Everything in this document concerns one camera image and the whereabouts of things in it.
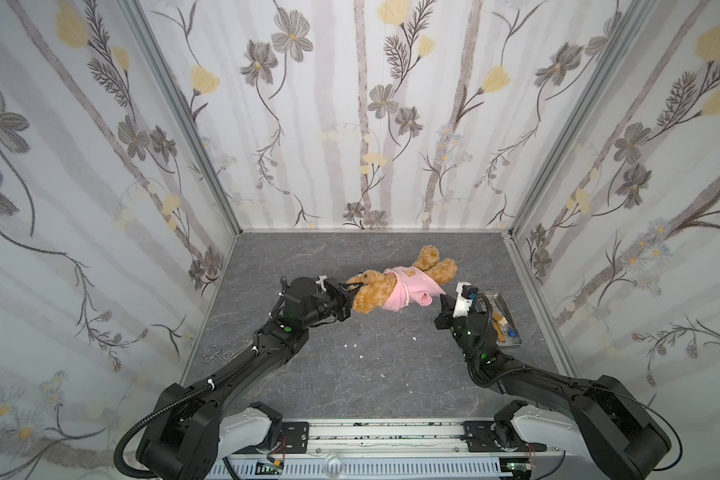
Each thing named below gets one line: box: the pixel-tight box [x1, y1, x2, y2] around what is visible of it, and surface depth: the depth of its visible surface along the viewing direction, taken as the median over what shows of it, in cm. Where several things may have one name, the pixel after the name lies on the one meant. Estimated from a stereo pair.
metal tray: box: [480, 290, 523, 347], surface depth 96 cm
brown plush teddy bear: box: [347, 245, 458, 314], surface depth 77 cm
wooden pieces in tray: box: [492, 310, 508, 343], surface depth 96 cm
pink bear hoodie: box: [382, 266, 447, 313], surface depth 78 cm
